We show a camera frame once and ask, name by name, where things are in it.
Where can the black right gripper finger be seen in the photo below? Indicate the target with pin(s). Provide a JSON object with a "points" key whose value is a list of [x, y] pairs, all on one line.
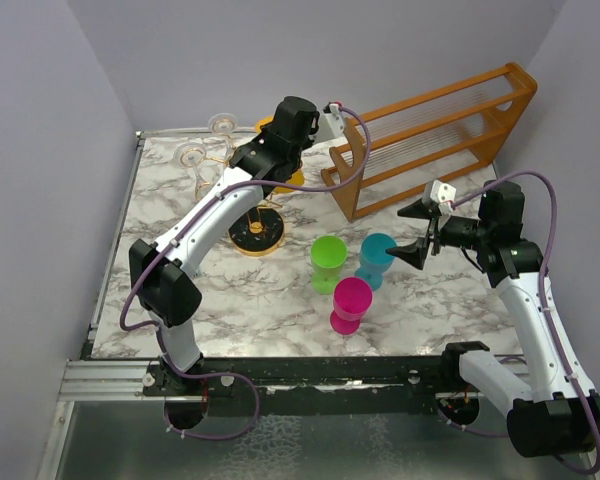
{"points": [[414, 254], [423, 209]]}

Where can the orange plastic goblet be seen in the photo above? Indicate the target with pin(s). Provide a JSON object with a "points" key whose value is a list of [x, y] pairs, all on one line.
{"points": [[297, 178]]}

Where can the pink plastic goblet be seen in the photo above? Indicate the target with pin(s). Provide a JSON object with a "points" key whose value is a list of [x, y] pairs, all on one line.
{"points": [[352, 298]]}

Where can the clear wine glass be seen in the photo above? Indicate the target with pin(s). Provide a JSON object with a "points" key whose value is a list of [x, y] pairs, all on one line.
{"points": [[190, 156], [224, 124]]}

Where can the green plastic goblet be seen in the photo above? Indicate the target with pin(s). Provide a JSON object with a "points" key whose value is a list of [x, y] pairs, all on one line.
{"points": [[328, 255]]}

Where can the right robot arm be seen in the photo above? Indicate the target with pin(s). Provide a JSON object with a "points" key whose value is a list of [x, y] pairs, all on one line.
{"points": [[557, 410]]}

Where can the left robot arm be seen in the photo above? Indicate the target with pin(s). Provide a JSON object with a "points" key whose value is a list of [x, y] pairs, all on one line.
{"points": [[161, 272]]}

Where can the teal plastic goblet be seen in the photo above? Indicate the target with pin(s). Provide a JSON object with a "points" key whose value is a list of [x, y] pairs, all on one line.
{"points": [[373, 259]]}

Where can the black base frame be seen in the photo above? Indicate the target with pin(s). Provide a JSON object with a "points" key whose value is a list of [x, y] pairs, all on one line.
{"points": [[307, 386]]}

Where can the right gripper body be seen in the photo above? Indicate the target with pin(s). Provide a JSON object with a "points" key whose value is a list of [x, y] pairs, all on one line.
{"points": [[461, 232]]}

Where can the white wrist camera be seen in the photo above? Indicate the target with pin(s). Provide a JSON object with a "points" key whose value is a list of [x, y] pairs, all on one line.
{"points": [[331, 123], [438, 197]]}

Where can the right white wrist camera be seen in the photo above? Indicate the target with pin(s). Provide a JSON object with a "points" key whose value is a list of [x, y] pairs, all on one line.
{"points": [[438, 197]]}

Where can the gold wire wine glass rack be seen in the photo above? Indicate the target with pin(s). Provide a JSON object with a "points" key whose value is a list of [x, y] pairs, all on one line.
{"points": [[261, 230]]}

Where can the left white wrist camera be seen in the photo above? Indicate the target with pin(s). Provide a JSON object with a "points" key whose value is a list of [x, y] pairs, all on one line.
{"points": [[331, 123]]}

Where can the wooden rack with clear rods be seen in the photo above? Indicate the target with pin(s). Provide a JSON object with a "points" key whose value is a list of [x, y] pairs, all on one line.
{"points": [[392, 152]]}

